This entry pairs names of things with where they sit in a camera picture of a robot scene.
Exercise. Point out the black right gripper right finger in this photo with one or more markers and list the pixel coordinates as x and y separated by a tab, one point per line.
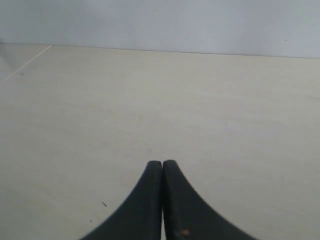
187	216

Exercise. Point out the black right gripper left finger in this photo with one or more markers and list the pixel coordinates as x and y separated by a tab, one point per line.
139	217

